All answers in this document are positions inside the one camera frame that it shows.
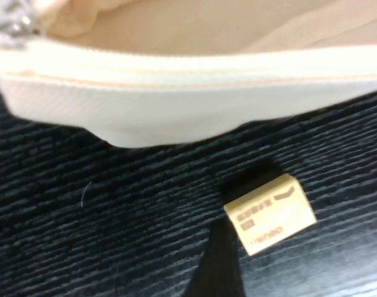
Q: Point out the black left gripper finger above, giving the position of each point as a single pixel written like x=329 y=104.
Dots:
x=217 y=266

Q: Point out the small cream printed eraser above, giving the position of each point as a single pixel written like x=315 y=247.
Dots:
x=269 y=216

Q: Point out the cream fabric pencil case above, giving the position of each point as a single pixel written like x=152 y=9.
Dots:
x=176 y=102

